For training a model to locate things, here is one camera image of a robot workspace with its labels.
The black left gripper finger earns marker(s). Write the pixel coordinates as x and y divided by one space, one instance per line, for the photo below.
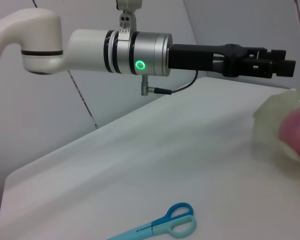
277 54
286 68

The translucent green wavy fruit plate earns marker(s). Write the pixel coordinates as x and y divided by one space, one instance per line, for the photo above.
267 120

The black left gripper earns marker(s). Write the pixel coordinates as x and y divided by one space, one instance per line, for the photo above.
195 57

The blue capped scissors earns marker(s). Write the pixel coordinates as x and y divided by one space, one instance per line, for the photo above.
162 222

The pink peach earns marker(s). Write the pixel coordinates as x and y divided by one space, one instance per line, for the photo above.
297 130

